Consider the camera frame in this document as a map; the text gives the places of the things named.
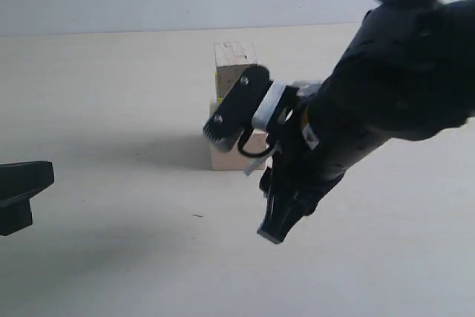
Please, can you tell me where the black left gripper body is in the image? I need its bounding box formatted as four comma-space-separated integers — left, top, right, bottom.
0, 200, 33, 236

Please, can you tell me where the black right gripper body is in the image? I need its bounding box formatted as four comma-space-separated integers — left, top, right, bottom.
259, 82, 375, 216

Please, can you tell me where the yellow cube block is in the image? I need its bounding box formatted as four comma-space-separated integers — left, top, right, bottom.
214, 71, 223, 104

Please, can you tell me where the small wooden cube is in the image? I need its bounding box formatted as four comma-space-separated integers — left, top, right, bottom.
214, 41, 258, 97

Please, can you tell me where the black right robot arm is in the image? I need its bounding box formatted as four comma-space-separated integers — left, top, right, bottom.
258, 0, 474, 244

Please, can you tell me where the large wooden block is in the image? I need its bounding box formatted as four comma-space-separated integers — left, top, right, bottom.
209, 101, 270, 171

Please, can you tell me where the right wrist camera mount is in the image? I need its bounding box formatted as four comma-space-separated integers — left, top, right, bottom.
203, 65, 323, 176

